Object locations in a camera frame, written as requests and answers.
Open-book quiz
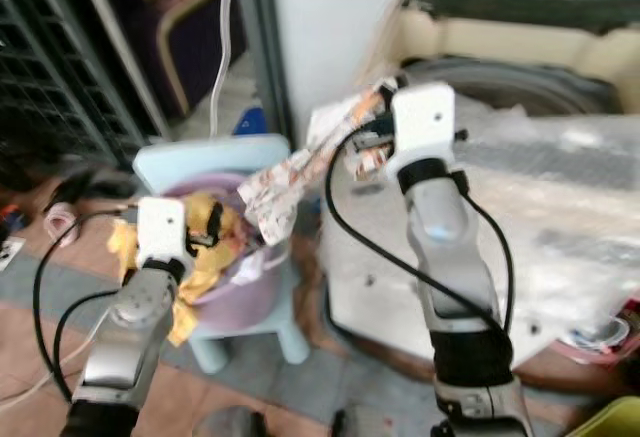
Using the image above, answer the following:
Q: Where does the yellow garment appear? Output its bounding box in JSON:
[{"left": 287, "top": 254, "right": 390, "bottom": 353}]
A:
[{"left": 105, "top": 192, "right": 266, "bottom": 348}]

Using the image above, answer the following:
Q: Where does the white orange patterned garment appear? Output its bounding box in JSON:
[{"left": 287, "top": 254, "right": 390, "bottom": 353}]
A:
[{"left": 238, "top": 77, "right": 401, "bottom": 246}]

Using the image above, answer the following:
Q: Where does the white washing machine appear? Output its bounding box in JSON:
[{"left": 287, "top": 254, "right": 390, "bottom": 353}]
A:
[{"left": 320, "top": 0, "right": 640, "bottom": 368}]

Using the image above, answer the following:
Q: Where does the purple plastic basin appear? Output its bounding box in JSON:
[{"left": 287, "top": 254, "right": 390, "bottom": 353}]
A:
[{"left": 160, "top": 172, "right": 291, "bottom": 306}]

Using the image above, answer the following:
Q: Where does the light blue plastic stool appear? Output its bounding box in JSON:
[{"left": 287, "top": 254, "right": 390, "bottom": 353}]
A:
[{"left": 133, "top": 135, "right": 306, "bottom": 376}]

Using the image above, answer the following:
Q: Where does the blue plastic container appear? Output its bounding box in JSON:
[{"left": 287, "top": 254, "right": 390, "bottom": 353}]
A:
[{"left": 233, "top": 107, "right": 266, "bottom": 138}]

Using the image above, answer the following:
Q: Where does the black shoe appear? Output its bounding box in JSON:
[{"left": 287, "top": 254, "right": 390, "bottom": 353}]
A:
[{"left": 50, "top": 172, "right": 136, "bottom": 208}]

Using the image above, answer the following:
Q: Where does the pink slipper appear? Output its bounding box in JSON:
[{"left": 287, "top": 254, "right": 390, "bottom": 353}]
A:
[{"left": 45, "top": 202, "right": 81, "bottom": 248}]

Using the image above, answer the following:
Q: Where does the purple armchair with beige trim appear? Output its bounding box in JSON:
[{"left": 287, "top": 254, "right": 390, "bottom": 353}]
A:
[{"left": 95, "top": 0, "right": 251, "bottom": 118}]

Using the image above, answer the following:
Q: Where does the clear plastic cover sheet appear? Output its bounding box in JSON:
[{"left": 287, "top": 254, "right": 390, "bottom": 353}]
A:
[{"left": 460, "top": 112, "right": 640, "bottom": 348}]

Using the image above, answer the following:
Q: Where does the black metal grille gate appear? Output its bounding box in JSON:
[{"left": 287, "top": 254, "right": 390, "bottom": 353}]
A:
[{"left": 0, "top": 0, "right": 151, "bottom": 158}]

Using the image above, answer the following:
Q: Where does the yellow green plastic bin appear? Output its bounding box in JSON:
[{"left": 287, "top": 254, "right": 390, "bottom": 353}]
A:
[{"left": 555, "top": 395, "right": 640, "bottom": 437}]

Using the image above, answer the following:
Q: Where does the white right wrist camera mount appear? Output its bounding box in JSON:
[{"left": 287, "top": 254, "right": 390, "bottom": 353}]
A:
[{"left": 382, "top": 82, "right": 456, "bottom": 180}]

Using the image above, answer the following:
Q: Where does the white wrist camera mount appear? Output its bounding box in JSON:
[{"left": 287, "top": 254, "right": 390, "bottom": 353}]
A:
[
  {"left": 135, "top": 197, "right": 191, "bottom": 263},
  {"left": 382, "top": 82, "right": 456, "bottom": 180}
]

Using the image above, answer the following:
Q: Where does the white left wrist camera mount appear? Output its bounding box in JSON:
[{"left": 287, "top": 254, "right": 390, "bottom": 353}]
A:
[{"left": 135, "top": 197, "right": 191, "bottom": 263}]

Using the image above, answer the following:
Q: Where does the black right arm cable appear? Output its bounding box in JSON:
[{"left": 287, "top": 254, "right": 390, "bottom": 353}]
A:
[{"left": 325, "top": 122, "right": 516, "bottom": 333}]

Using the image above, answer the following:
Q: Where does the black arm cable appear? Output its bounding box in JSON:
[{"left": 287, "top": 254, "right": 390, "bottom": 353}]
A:
[
  {"left": 325, "top": 122, "right": 516, "bottom": 333},
  {"left": 33, "top": 207, "right": 151, "bottom": 403}
]

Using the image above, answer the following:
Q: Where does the grey metal door frame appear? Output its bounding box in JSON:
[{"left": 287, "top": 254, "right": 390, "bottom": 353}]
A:
[{"left": 240, "top": 0, "right": 286, "bottom": 138}]

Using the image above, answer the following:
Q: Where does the white hanging cable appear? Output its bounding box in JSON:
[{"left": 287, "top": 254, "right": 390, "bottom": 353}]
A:
[{"left": 210, "top": 0, "right": 241, "bottom": 138}]

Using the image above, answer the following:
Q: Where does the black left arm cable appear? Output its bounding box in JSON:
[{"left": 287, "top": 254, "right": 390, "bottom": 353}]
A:
[{"left": 33, "top": 207, "right": 151, "bottom": 403}]

